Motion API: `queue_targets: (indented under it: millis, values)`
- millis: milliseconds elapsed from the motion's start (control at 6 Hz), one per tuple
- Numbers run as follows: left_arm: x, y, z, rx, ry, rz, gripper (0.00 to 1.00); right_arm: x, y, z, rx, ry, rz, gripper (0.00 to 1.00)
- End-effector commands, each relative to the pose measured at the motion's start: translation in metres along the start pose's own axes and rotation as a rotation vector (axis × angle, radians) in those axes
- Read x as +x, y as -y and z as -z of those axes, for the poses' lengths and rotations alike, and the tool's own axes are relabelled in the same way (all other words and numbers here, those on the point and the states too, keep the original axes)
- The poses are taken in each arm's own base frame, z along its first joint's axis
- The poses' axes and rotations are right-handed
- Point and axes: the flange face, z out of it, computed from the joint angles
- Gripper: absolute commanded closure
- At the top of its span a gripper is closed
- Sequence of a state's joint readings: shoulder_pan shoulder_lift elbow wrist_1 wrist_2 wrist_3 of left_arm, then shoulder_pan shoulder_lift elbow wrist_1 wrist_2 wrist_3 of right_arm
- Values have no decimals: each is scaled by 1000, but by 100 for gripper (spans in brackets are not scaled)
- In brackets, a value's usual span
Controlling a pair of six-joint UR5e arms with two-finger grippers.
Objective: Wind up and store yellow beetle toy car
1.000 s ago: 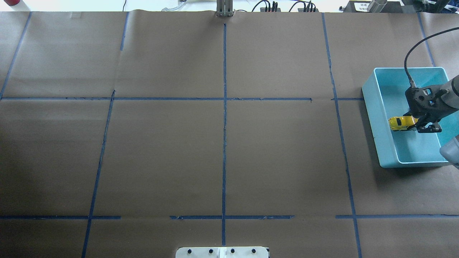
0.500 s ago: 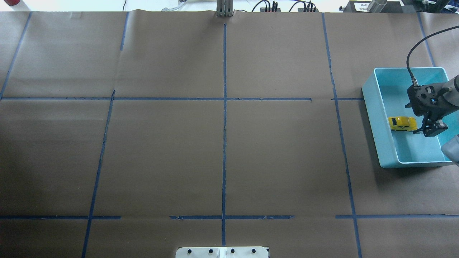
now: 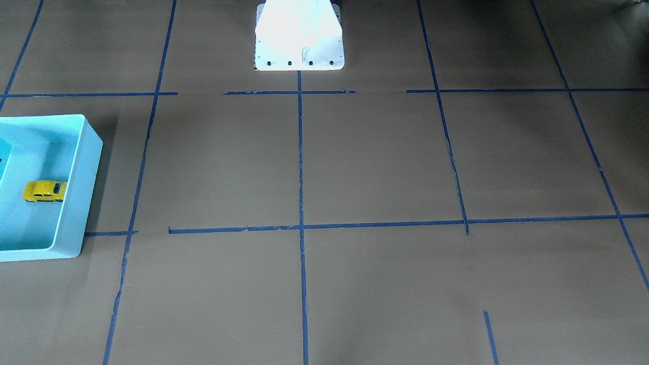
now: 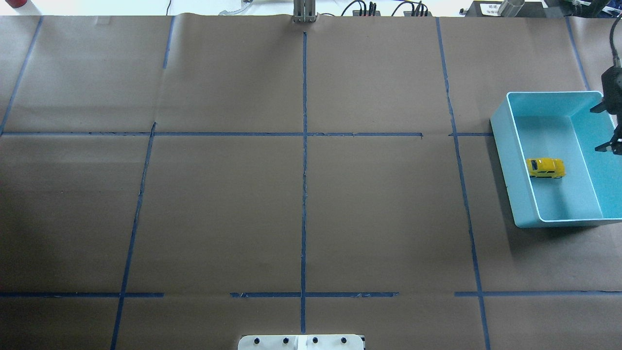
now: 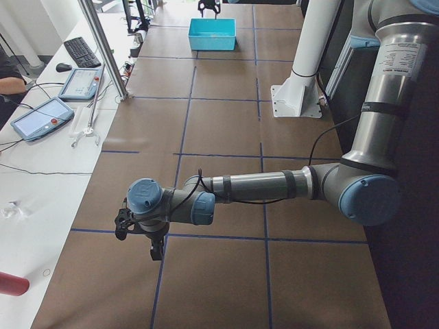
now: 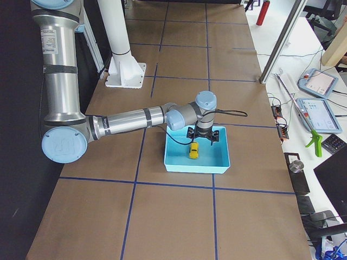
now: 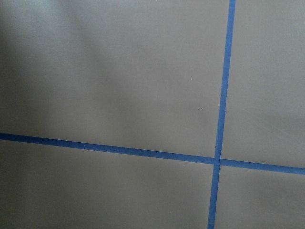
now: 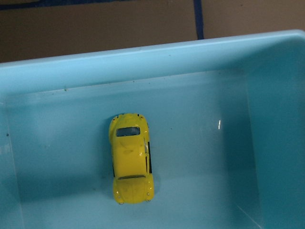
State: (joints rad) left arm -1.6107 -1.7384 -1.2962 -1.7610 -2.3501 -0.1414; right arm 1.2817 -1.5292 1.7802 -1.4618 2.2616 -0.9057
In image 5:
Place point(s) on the red cylinder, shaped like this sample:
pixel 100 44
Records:
pixel 13 285

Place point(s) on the black computer mouse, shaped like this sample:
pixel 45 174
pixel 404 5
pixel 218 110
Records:
pixel 63 67

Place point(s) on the near teach pendant tablet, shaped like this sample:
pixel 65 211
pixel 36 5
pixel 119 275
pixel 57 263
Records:
pixel 43 120

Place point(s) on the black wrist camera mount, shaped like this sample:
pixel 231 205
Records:
pixel 124 224

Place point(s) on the black computer keyboard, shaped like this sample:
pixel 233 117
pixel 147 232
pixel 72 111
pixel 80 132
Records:
pixel 81 53

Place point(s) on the light blue plastic bin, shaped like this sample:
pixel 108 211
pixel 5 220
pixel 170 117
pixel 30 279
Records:
pixel 212 34

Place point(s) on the person forearm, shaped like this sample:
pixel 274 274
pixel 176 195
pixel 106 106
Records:
pixel 12 86

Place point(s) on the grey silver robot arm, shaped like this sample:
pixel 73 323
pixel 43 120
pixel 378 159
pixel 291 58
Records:
pixel 361 185

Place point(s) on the aluminium frame post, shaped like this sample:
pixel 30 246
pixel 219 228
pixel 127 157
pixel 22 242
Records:
pixel 104 48

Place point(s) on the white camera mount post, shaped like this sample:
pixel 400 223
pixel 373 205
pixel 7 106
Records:
pixel 298 95

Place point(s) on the metal reacher grabber tool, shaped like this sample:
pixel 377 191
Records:
pixel 89 130

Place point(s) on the teach pendant tablet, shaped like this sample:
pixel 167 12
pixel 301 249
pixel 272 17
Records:
pixel 43 120
pixel 81 84

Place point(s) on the crumpled clear plastic wrap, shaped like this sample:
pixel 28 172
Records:
pixel 14 210

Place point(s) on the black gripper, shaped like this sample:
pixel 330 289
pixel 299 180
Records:
pixel 153 236

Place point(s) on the far teach pendant tablet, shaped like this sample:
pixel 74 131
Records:
pixel 81 84

